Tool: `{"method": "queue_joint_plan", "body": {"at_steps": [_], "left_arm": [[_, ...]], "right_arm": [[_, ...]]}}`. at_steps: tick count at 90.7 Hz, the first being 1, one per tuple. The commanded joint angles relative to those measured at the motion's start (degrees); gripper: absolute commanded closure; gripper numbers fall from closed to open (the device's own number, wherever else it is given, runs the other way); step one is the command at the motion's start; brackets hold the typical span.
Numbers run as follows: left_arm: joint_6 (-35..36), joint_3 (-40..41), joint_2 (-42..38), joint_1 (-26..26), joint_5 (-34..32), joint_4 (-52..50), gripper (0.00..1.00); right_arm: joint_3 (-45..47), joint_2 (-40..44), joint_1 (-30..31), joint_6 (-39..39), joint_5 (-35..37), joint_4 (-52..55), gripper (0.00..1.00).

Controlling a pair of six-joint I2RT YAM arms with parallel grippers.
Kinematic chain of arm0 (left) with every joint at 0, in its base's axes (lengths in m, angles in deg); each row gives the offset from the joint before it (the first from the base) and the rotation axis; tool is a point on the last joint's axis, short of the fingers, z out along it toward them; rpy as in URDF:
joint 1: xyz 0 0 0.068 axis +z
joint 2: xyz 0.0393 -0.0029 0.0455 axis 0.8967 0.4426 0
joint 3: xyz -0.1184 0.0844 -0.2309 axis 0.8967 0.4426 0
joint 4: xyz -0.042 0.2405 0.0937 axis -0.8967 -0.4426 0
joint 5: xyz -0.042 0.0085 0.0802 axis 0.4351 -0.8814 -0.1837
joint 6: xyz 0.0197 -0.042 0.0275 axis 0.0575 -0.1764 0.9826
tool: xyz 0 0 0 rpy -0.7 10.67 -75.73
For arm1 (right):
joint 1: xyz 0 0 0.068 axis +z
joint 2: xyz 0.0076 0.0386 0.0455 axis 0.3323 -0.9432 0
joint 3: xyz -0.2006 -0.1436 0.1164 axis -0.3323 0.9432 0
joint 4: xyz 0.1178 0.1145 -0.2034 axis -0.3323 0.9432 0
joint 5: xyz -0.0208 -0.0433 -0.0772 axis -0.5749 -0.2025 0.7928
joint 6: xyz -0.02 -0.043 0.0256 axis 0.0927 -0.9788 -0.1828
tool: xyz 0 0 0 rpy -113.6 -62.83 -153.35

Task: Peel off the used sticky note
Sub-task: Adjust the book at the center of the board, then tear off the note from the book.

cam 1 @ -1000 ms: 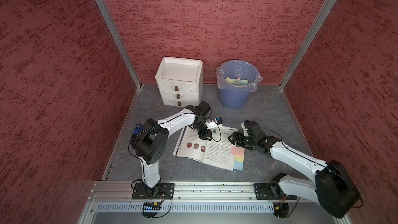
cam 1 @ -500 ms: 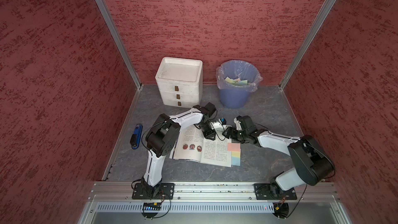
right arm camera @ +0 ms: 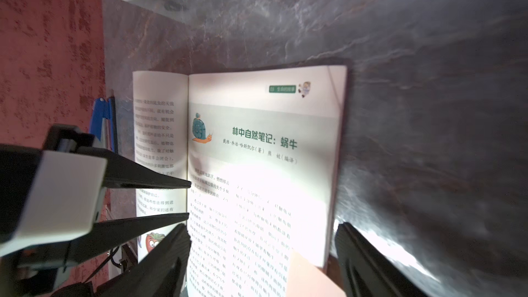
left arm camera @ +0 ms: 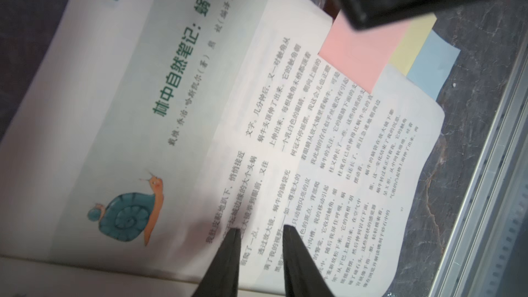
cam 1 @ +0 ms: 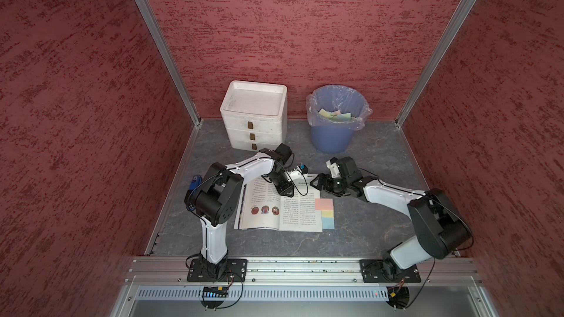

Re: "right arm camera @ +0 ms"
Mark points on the children's science magazine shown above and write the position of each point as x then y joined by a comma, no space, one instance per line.
260,150

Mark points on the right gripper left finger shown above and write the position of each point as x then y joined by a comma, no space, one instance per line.
161,273

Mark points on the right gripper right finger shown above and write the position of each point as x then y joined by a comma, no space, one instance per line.
365,271

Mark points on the pink sticky note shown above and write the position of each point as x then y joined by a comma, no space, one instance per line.
306,280

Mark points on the blue pen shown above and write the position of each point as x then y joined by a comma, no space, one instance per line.
103,123

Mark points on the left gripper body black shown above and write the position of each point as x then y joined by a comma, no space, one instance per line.
38,269

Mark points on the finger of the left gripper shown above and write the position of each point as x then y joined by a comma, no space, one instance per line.
108,235
124,173

